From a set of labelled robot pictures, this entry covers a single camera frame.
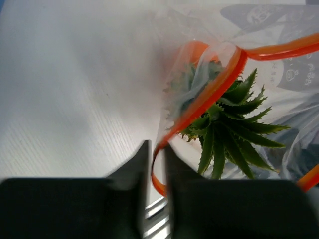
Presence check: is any aluminium front rail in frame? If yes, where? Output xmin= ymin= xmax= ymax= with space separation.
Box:
xmin=143 ymin=197 xmax=170 ymax=239

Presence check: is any toy pineapple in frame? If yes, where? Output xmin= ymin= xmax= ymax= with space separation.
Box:
xmin=164 ymin=60 xmax=288 ymax=180

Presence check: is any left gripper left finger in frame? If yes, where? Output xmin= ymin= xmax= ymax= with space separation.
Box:
xmin=106 ymin=140 xmax=152 ymax=194

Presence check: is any clear orange-zip bag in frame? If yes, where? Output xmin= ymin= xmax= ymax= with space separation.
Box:
xmin=151 ymin=1 xmax=319 ymax=195

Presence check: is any toy orange persimmon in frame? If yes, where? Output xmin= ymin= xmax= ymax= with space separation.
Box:
xmin=177 ymin=40 xmax=209 ymax=64

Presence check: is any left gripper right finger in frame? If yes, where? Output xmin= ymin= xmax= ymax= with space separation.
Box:
xmin=164 ymin=145 xmax=207 ymax=197

